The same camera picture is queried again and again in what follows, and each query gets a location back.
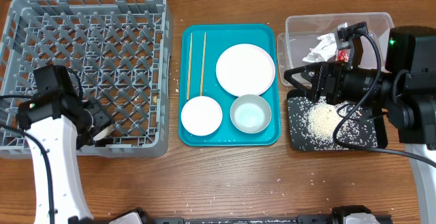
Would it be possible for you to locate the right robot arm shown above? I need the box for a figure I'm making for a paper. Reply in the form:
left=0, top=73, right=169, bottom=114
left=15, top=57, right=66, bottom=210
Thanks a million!
left=284, top=22, right=435, bottom=223

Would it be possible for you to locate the white tissue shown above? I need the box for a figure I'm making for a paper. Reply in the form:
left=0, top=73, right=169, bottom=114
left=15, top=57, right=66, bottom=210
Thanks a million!
left=302, top=33, right=337, bottom=63

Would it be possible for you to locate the large white plate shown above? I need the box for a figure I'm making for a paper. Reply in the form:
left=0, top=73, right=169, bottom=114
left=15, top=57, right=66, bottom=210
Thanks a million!
left=215, top=44, right=276, bottom=97

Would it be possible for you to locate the teal plastic tray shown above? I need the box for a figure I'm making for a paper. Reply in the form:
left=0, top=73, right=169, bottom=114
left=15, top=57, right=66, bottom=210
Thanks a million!
left=178, top=24, right=281, bottom=146

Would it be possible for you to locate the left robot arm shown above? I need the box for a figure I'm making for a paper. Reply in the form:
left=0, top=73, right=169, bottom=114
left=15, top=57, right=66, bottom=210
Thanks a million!
left=17, top=65, right=114, bottom=223

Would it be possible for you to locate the white cup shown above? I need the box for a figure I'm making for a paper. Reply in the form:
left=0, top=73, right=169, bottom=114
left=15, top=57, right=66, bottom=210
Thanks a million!
left=93, top=124, right=114, bottom=141

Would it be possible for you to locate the clear plastic bin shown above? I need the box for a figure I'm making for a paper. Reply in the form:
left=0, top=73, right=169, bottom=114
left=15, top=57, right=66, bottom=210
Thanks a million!
left=277, top=12, right=394, bottom=87

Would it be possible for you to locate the red snack wrapper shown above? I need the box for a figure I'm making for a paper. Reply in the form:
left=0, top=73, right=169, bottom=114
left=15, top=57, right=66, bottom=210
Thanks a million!
left=336, top=50, right=349, bottom=63

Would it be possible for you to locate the grey bowl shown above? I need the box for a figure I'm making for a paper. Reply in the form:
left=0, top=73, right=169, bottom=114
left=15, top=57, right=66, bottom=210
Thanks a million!
left=230, top=95, right=272, bottom=134

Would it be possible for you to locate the wooden chopstick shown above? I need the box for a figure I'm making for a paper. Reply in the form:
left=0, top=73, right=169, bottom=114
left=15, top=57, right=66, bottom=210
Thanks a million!
left=187, top=32, right=193, bottom=101
left=199, top=32, right=207, bottom=96

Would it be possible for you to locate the pile of rice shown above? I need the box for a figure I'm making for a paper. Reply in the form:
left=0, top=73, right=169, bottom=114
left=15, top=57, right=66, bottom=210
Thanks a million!
left=289, top=96, right=377, bottom=150

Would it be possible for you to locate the grey dishwasher rack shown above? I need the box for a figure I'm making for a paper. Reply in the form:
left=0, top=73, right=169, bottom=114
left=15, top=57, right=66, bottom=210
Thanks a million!
left=1, top=0, right=173, bottom=158

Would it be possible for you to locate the black plastic tray bin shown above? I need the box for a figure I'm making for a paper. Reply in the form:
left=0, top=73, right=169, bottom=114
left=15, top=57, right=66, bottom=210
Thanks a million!
left=286, top=89, right=388, bottom=152

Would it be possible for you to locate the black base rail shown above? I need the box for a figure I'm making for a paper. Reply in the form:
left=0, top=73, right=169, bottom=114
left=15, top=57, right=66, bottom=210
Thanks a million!
left=109, top=205, right=394, bottom=224

